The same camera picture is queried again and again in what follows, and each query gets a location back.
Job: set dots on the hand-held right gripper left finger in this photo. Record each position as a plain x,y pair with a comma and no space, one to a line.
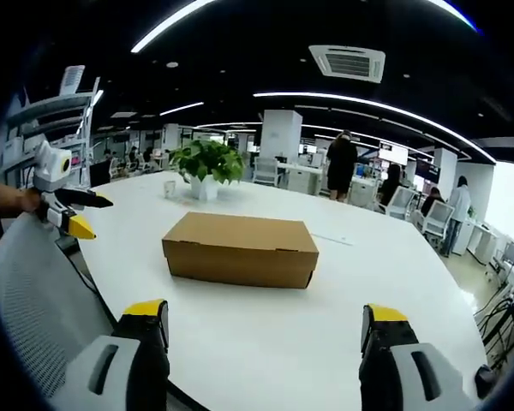
130,364

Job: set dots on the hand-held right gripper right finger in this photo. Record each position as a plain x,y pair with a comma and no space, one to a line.
400,368

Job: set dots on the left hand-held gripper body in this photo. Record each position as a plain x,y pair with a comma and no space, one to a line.
51,171

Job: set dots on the brown cardboard shoe box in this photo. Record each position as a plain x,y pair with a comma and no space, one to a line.
240,248

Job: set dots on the person's left hand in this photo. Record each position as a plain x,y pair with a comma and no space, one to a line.
23,201

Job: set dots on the grey metal storage shelf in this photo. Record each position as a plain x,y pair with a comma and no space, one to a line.
47,124

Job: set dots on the small white cup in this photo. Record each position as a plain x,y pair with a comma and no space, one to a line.
169,188

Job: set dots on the grey mesh office chair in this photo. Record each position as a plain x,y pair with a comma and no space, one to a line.
34,308

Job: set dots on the green potted plant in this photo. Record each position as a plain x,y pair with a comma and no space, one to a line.
207,164

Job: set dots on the white mesh office chair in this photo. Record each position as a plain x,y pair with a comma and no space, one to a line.
402,201
438,220
265,170

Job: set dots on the white ceiling light strip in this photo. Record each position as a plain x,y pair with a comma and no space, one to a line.
171,23
368,112

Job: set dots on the ceiling air conditioner vent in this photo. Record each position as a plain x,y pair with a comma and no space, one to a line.
348,62

